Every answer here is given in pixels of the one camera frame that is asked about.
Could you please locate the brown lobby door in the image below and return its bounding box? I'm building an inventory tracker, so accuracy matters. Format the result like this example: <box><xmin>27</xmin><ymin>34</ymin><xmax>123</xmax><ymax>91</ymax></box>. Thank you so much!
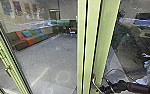
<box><xmin>49</xmin><ymin>9</ymin><xmax>60</xmax><ymax>21</ymax></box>

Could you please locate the small metal door latch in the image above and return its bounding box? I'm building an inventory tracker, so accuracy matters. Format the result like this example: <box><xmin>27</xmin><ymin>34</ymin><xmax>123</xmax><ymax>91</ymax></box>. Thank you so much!
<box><xmin>3</xmin><ymin>64</ymin><xmax>12</xmax><ymax>76</ymax></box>

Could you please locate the green framed glass door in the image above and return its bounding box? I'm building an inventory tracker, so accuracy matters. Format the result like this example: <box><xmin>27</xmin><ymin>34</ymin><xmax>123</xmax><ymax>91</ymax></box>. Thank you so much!
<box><xmin>0</xmin><ymin>0</ymin><xmax>103</xmax><ymax>94</ymax></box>

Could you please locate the multicolour lobby sofa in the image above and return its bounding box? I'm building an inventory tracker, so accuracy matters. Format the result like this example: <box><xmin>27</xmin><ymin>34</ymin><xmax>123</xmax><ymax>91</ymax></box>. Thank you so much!
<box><xmin>5</xmin><ymin>27</ymin><xmax>64</xmax><ymax>52</ymax></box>

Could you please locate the green handled glass door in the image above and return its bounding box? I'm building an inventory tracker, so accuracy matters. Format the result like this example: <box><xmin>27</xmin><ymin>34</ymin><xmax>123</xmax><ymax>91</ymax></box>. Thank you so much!
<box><xmin>90</xmin><ymin>0</ymin><xmax>150</xmax><ymax>94</ymax></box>

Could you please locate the dark lobby monitor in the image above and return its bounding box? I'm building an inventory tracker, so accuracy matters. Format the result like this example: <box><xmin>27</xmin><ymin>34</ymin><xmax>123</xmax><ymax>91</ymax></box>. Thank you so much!
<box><xmin>135</xmin><ymin>12</ymin><xmax>150</xmax><ymax>21</ymax></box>

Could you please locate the small lobby chair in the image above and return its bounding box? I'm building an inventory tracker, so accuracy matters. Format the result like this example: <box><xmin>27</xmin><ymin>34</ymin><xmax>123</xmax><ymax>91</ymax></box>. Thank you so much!
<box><xmin>68</xmin><ymin>27</ymin><xmax>77</xmax><ymax>37</ymax></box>

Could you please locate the framed lobby wall picture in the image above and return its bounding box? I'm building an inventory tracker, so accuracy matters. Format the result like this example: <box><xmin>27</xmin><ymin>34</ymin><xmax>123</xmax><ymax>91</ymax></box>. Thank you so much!
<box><xmin>0</xmin><ymin>0</ymin><xmax>13</xmax><ymax>16</ymax></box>
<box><xmin>12</xmin><ymin>0</ymin><xmax>23</xmax><ymax>16</ymax></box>
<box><xmin>31</xmin><ymin>3</ymin><xmax>39</xmax><ymax>14</ymax></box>
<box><xmin>23</xmin><ymin>3</ymin><xmax>32</xmax><ymax>15</ymax></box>

